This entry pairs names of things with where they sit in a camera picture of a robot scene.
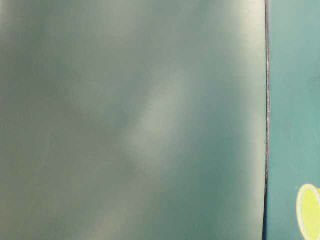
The yellow round object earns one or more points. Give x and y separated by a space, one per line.
308 211

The grey-green blurred flat panel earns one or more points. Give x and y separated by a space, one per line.
132 119

